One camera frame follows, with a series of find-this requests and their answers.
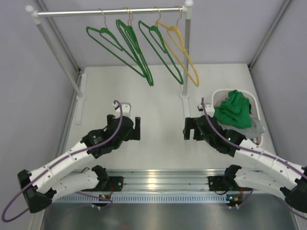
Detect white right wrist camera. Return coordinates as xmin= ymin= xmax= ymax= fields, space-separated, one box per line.
xmin=197 ymin=104 xmax=215 ymax=117

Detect perforated cable tray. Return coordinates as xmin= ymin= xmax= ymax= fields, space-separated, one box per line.
xmin=55 ymin=193 xmax=242 ymax=204

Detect aluminium mounting rail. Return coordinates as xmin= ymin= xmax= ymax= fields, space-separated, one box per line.
xmin=57 ymin=169 xmax=283 ymax=192

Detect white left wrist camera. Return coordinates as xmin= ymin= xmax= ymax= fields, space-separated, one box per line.
xmin=113 ymin=103 xmax=131 ymax=118

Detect yellow hanger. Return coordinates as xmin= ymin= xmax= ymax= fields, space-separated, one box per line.
xmin=154 ymin=6 xmax=200 ymax=87

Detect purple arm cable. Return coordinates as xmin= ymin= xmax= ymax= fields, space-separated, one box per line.
xmin=201 ymin=97 xmax=307 ymax=220
xmin=0 ymin=100 xmax=123 ymax=221

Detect grey garment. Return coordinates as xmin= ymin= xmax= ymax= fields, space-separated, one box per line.
xmin=218 ymin=116 xmax=265 ymax=139

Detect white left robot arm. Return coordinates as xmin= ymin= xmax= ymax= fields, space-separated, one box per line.
xmin=17 ymin=115 xmax=141 ymax=213

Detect white laundry basket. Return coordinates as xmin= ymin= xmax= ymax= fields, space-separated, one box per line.
xmin=212 ymin=89 xmax=264 ymax=147

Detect green double hanger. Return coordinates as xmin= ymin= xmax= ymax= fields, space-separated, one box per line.
xmin=116 ymin=8 xmax=154 ymax=86

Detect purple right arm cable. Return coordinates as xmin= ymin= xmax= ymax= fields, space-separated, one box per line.
xmin=201 ymin=97 xmax=307 ymax=220

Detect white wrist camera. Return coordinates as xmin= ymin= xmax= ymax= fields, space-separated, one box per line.
xmin=113 ymin=103 xmax=131 ymax=118
xmin=197 ymin=104 xmax=215 ymax=117

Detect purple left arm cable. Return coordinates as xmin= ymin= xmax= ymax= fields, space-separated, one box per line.
xmin=0 ymin=100 xmax=123 ymax=221

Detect green tank top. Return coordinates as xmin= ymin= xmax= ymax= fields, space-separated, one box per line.
xmin=214 ymin=90 xmax=252 ymax=129

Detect white metal clothes rack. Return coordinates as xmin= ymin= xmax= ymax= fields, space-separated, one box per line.
xmin=25 ymin=0 xmax=194 ymax=125

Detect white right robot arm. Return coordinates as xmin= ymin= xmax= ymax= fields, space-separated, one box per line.
xmin=183 ymin=115 xmax=307 ymax=213

